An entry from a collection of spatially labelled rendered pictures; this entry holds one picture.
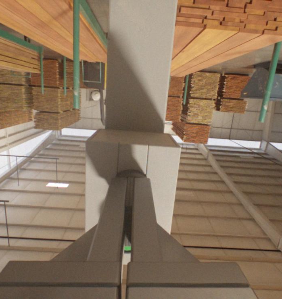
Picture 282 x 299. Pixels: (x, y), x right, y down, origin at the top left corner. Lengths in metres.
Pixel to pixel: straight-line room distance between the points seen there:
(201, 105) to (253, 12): 7.90
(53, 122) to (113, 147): 9.70
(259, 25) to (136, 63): 1.62
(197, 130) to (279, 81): 3.99
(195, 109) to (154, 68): 9.33
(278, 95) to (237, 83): 3.43
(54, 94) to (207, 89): 6.42
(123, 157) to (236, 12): 1.63
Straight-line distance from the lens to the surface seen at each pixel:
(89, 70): 6.71
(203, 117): 9.61
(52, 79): 9.80
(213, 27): 1.67
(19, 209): 13.21
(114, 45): 0.21
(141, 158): 0.16
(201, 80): 9.48
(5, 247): 10.87
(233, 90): 10.02
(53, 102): 9.76
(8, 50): 4.44
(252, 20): 1.79
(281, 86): 6.94
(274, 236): 12.66
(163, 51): 0.21
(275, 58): 2.13
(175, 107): 9.25
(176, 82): 9.23
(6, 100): 10.65
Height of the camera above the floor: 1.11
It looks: 15 degrees up
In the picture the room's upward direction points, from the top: 176 degrees counter-clockwise
